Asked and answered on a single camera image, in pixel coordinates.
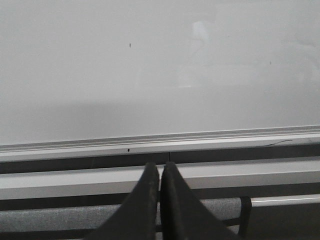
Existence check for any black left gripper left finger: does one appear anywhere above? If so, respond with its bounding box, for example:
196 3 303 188
86 162 159 240

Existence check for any grey fabric roll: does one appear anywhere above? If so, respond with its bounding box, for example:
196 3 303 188
0 197 242 232

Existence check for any white horizontal stand rod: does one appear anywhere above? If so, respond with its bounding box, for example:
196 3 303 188
251 194 320 208

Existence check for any white whiteboard stand frame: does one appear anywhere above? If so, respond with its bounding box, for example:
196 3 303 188
0 156 320 200

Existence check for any black strap loop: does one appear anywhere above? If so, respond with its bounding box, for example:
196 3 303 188
222 196 253 237

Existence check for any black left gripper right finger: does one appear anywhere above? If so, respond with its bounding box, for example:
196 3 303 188
160 162 240 240

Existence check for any white whiteboard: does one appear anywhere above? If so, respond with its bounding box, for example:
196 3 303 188
0 0 320 162

